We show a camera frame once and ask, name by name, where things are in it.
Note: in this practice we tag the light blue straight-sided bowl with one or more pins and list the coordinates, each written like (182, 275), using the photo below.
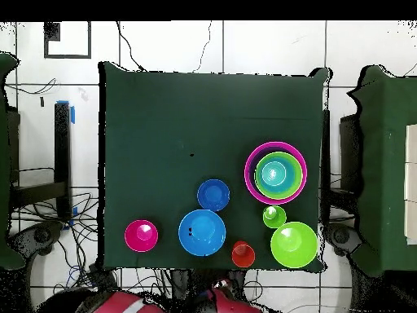
(273, 174)

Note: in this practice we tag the large pink bowl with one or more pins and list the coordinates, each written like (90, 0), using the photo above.
(277, 144)

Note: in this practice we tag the green bowl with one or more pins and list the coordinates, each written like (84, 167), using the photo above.
(294, 246)
(293, 163)

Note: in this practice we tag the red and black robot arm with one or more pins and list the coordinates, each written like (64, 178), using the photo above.
(123, 305)

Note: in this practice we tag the small dark blue bowl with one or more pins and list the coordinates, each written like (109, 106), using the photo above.
(213, 195)

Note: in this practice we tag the large blue bowl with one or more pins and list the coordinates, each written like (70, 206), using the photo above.
(205, 233)

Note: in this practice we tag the dark green table cloth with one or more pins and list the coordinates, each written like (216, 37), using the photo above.
(195, 114)

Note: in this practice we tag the green cup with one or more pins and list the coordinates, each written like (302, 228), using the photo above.
(275, 218)

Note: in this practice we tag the orange cup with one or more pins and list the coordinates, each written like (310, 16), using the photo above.
(243, 256)

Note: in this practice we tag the small pink bowl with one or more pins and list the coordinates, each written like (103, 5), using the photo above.
(138, 243)

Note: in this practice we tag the black power adapter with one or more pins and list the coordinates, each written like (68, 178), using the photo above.
(102, 277)

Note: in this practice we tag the green-clothed side table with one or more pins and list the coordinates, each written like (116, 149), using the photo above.
(384, 163)
(4, 146)

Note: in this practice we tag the white boxes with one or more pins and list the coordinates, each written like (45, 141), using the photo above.
(411, 182)

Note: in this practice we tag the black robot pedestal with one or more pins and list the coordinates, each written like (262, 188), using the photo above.
(195, 280)

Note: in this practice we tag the black post with blue tape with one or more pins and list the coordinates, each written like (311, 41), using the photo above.
(62, 156)

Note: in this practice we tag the black square floor frame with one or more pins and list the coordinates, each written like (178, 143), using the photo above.
(51, 31)

